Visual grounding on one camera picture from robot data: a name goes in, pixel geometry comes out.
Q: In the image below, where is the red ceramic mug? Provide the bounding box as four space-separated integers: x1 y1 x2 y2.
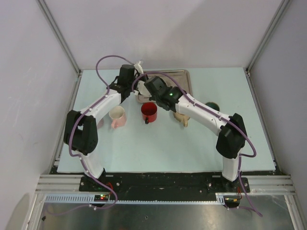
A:
141 102 157 124

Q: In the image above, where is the pink ceramic mug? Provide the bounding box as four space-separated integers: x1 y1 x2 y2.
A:
109 105 127 129

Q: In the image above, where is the beige ceramic mug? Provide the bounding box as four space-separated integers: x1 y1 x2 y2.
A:
173 112 190 127

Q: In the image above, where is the mauve ceramic cup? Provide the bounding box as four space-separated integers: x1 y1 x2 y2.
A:
97 118 104 129

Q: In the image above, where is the green ceramic mug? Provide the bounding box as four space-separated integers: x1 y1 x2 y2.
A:
206 102 220 112

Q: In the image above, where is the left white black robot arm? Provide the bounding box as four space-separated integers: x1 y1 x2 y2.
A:
63 61 144 191

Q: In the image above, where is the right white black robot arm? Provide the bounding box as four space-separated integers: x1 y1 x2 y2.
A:
144 76 247 192

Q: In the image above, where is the metal serving tray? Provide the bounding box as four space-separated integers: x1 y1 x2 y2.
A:
135 70 192 103

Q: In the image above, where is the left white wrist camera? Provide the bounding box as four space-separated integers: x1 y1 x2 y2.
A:
134 60 144 75

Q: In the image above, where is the left aluminium frame post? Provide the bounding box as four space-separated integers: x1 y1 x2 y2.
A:
35 0 81 74

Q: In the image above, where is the aluminium frame post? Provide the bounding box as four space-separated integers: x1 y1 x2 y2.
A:
35 0 81 74
246 0 293 72

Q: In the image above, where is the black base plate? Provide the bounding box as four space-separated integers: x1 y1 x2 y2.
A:
79 172 250 201

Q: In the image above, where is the grey slotted cable duct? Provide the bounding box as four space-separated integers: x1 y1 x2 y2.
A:
45 194 225 205

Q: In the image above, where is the right aluminium frame post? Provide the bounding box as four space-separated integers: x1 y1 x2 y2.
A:
246 0 293 72

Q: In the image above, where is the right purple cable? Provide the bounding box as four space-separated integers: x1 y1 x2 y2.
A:
131 70 263 218

